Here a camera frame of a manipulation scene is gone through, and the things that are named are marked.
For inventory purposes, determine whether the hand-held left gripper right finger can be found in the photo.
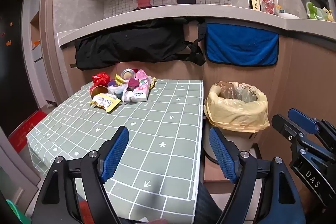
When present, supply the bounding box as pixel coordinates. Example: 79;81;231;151
209;126;306;224

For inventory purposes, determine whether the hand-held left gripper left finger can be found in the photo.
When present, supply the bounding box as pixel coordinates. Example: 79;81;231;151
31;126;130;224

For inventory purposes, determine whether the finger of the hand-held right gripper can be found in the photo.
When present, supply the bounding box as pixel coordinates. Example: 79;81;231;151
288;108;336;146
272;114;336;159

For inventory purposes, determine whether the grey round waste bin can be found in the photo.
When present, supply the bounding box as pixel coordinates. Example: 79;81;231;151
203;123;261;165

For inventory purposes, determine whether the yellow plastic bin liner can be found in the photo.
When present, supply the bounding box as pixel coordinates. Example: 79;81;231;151
204;81;271;133

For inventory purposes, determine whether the yellow snack packet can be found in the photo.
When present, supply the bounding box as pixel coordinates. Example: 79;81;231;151
91;93;121;112

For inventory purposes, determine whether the red drink can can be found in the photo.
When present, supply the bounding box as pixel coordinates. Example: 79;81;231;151
89;85;109;99

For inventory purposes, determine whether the brown wooden board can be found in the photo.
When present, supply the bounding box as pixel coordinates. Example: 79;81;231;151
203;158;237;182

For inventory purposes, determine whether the person's grey trouser leg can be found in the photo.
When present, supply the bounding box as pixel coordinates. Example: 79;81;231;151
193;182;237;224

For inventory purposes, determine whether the green checked tablecloth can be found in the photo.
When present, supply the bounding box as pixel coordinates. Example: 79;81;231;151
26;79;204;223

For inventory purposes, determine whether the white tissue packet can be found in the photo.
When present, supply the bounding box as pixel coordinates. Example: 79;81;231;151
123;90;147;104

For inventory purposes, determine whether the red foil wrapper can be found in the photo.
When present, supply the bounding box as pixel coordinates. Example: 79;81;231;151
92;72;110;86

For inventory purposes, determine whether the pink floral packet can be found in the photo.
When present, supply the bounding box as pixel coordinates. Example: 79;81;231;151
135;69;156;90

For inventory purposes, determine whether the round metal tin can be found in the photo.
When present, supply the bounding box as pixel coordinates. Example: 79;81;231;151
121;68;135;80

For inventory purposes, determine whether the red doormat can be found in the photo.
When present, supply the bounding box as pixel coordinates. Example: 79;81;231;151
8;111;48;159

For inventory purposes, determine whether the blue towel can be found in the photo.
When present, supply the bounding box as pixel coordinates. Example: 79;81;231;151
205;22;279;67

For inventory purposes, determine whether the white bowl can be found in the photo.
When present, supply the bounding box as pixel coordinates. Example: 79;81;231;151
278;12;300;19

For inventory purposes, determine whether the green and white plastic bag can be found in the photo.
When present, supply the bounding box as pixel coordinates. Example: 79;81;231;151
306;2;336;22

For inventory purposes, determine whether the black cloth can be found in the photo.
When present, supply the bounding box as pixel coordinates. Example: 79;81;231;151
75;18;206;71

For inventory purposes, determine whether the green plastic basin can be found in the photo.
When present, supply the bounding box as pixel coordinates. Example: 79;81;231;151
5;199;30;224

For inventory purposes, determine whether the black glossy door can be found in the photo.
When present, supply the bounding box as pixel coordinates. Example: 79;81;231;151
0;0;40;138

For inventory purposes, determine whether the speckled white countertop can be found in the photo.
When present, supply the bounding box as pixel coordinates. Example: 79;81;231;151
57;4;336;47

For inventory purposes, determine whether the recessed wall shelf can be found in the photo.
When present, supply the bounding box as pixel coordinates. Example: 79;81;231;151
30;13;44;63

